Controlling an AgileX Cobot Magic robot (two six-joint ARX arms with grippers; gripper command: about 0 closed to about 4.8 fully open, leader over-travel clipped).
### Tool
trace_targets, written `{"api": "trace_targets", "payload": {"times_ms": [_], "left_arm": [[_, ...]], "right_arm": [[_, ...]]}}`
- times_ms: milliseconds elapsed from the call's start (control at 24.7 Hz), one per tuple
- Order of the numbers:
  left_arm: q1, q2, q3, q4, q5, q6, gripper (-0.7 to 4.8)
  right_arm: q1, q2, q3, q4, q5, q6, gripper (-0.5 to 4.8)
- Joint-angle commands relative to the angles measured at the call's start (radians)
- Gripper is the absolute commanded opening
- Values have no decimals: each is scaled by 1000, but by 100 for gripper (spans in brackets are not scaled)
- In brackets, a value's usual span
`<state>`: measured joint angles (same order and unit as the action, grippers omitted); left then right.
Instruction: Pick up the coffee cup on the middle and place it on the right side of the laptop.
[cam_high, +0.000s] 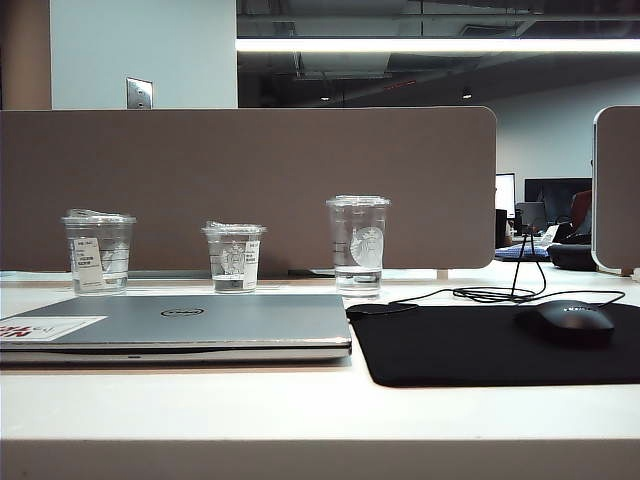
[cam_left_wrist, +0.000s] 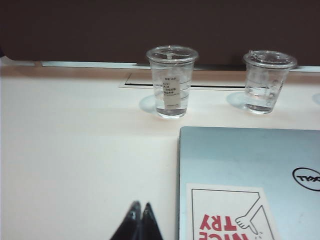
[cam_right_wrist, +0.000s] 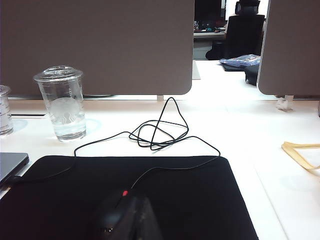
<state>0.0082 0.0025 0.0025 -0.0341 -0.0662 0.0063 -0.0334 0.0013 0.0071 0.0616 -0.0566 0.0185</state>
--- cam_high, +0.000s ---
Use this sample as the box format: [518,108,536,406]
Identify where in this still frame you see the short clear plastic cup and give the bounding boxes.
[200,220,268,295]

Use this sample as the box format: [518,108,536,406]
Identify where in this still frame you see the tall clear Starbucks cup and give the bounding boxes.
[325,195,393,296]

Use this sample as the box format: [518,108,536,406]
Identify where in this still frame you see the silver Dell laptop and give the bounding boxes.
[0,293,353,366]

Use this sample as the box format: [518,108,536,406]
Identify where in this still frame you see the clear cup with white label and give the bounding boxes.
[60,208,138,296]

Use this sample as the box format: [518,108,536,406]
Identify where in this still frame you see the wide brown desk divider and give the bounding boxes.
[0,105,498,274]

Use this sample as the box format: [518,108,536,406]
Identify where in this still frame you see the black mouse pad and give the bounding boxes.
[345,301,640,389]

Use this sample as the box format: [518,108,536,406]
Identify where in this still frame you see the white-screen monitor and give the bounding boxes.
[496,172,516,219]

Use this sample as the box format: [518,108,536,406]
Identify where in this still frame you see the blue checked cloth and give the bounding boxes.
[499,243,551,263]

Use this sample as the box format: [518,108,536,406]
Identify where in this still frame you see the long ceiling light strip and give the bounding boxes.
[235,38,640,53]

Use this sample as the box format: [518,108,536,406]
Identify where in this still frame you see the dark-screen monitor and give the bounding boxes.
[524,177,593,221]

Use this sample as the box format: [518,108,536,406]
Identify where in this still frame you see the black bag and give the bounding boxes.
[545,242,599,273]

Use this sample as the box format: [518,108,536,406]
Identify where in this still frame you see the black computer mouse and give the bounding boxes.
[514,300,616,346]

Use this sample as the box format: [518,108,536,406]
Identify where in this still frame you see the red office chair back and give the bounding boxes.
[571,189,594,236]

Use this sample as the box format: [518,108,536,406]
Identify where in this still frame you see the narrow brown desk divider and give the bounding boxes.
[591,105,640,275]

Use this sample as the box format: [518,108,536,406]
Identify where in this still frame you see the black mouse cable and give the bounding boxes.
[394,234,627,307]

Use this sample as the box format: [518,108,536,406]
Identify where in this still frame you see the metal wall switch plate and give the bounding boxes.
[125,76,155,111]

